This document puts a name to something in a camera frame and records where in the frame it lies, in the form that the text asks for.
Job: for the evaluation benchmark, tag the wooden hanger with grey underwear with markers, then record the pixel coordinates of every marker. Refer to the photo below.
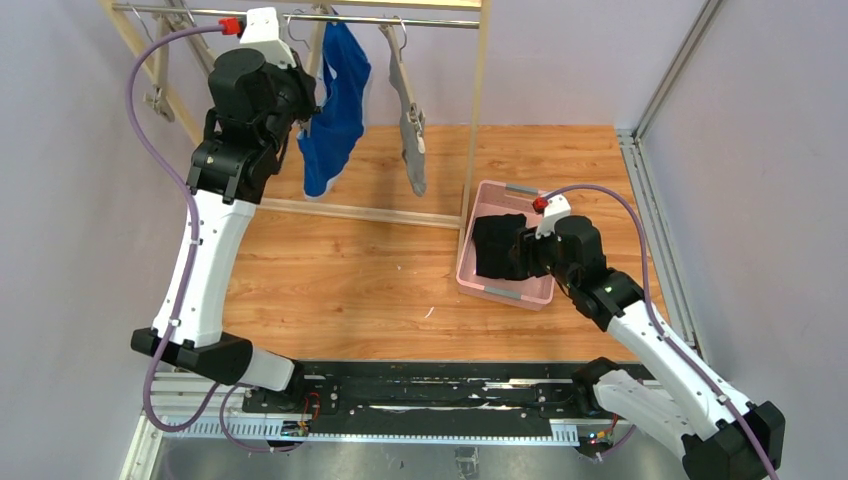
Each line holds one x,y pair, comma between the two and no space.
412,119

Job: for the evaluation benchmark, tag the pink plastic laundry basket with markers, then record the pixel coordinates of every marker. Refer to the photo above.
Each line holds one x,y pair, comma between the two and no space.
499,198

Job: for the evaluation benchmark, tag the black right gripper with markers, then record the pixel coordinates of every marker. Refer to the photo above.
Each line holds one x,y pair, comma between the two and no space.
527,248

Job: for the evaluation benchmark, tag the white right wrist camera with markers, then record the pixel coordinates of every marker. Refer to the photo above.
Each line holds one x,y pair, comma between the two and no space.
551,209

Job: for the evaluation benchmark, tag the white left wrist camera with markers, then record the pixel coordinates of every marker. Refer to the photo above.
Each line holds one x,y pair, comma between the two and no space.
262,33

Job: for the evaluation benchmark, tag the black underwear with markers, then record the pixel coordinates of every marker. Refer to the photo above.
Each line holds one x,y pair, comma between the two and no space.
494,237

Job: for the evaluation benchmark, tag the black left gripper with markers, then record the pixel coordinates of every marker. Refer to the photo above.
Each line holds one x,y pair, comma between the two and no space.
303,92

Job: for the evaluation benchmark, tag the metal hanging rod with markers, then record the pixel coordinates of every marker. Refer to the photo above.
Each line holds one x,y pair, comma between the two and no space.
395,20

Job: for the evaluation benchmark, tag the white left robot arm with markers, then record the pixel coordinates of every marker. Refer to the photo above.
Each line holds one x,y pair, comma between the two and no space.
257,98

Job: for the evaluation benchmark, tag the grey underwear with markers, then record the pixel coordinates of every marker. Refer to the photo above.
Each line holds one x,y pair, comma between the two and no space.
415,165

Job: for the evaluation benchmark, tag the wooden hanger with blue underwear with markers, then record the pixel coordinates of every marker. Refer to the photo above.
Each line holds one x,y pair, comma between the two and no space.
314,45

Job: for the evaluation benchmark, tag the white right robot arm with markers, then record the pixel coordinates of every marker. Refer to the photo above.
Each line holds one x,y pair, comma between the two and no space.
715,430

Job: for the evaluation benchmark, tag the empty wooden clip hanger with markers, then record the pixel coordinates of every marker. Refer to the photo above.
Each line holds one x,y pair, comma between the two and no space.
157,100

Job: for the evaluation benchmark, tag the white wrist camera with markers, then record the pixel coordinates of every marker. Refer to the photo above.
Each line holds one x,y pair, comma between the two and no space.
262,33
551,209

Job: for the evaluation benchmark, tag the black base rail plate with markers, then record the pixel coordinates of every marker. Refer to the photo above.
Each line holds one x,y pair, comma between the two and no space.
437,399

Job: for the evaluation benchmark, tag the wooden clip hanger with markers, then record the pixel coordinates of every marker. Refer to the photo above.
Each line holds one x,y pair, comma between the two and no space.
157,100
199,48

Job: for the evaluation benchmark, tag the blue underwear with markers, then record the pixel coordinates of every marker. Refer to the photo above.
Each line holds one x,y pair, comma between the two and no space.
328,142

